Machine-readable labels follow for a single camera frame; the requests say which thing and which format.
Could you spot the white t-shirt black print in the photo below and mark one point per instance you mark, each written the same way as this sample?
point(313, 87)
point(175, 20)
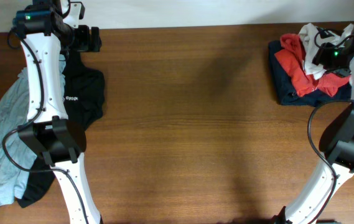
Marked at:
point(308, 39)

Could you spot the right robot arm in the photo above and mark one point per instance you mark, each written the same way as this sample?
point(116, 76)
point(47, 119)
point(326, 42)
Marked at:
point(336, 146)

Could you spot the light blue-grey shirt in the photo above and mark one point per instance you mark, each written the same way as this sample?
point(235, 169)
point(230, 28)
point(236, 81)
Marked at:
point(15, 184)

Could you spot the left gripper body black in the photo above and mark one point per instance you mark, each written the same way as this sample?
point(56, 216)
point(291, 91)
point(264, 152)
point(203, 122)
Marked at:
point(81, 40)

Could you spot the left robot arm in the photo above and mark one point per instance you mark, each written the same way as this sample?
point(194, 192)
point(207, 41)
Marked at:
point(45, 30)

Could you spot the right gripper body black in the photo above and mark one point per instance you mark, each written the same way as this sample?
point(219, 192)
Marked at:
point(331, 58)

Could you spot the navy folded garment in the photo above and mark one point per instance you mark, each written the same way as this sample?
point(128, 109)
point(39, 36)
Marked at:
point(285, 91)

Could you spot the red folded shirt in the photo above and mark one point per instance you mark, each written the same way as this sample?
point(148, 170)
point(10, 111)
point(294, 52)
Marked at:
point(291, 58)

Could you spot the black t-shirt white logo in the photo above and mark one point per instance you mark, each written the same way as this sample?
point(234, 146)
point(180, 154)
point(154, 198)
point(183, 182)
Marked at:
point(84, 95)

